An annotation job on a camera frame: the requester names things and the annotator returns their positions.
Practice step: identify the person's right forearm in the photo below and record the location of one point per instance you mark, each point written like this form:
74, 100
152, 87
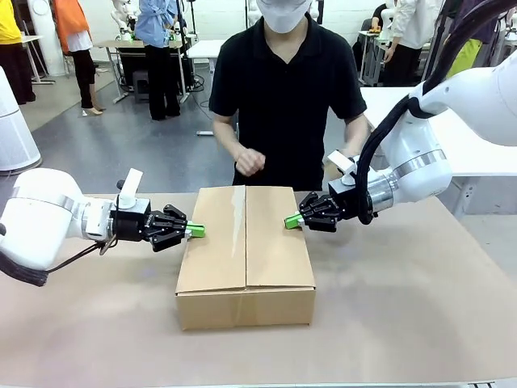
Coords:
226, 137

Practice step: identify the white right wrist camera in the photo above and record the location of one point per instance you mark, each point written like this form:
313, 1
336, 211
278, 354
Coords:
341, 161

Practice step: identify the person in white jacket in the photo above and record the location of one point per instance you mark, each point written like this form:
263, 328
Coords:
408, 24

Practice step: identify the person in blue shirt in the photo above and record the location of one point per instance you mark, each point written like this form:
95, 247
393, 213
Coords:
153, 24

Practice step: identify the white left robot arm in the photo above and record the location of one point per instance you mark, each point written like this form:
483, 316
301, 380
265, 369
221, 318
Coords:
40, 210

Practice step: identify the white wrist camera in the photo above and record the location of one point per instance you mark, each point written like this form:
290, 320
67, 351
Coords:
131, 186
341, 161

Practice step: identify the dark plastic stool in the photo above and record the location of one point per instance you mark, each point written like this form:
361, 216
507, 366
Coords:
141, 78

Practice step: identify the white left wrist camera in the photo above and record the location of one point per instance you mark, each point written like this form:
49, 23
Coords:
131, 186

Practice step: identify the person in yellow top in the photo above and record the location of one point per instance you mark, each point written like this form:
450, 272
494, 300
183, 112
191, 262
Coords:
8, 20

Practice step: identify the person in black shirt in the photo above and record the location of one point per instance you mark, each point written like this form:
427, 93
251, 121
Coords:
282, 101

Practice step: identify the person's left forearm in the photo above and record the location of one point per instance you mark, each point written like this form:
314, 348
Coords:
357, 133

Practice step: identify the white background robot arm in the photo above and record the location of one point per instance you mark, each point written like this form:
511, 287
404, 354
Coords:
121, 12
387, 24
251, 12

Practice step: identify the light wooden background table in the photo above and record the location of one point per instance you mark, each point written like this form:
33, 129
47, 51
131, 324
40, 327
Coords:
32, 38

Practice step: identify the white height-adjustable desk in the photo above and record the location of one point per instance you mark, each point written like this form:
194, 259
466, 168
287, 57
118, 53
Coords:
202, 48

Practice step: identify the white face mask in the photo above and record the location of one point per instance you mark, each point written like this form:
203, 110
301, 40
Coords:
282, 18

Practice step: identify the black stand pole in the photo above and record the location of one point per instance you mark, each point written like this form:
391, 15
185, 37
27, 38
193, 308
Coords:
432, 60

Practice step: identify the table with black panel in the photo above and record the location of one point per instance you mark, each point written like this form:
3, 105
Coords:
133, 60

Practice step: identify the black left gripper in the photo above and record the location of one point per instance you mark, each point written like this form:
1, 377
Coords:
131, 224

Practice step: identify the person's right hand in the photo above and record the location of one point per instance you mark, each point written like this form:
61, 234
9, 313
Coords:
250, 161

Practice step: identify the grey background table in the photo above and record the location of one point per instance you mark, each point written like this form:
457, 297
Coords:
365, 34

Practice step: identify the person in lime trousers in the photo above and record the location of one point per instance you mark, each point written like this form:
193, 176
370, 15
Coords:
468, 56

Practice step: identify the brown cardboard box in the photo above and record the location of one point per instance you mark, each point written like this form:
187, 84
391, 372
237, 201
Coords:
274, 262

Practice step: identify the person in orange top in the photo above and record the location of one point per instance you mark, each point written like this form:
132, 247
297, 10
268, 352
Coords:
70, 24

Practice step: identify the white desk with thin legs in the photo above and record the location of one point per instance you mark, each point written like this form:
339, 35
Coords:
106, 43

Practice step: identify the person's left hand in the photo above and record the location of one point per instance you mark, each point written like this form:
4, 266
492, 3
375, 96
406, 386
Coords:
352, 150

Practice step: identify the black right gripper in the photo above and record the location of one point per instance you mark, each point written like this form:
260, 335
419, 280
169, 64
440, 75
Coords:
345, 202

